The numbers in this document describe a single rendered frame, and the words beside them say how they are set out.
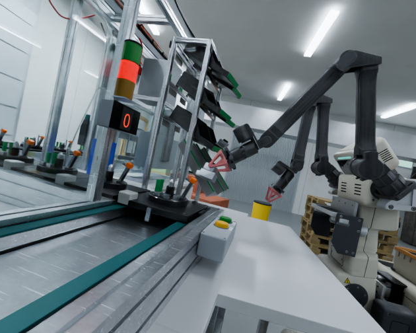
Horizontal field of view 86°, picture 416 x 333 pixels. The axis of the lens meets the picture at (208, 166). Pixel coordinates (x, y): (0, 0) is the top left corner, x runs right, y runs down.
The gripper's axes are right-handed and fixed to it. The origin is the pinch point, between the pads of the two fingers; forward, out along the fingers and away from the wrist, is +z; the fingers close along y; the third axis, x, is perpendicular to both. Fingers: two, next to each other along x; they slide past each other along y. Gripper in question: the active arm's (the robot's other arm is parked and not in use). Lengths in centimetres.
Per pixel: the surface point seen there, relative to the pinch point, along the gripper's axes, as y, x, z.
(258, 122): -453, -284, -157
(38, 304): 59, 34, 22
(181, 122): 0.5, -27.4, 3.5
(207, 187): -7.5, 4.2, 5.5
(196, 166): -5.3, -6.3, 6.1
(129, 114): 36.6, -8.3, 13.4
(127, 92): 40.5, -11.9, 10.7
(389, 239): -348, 84, -198
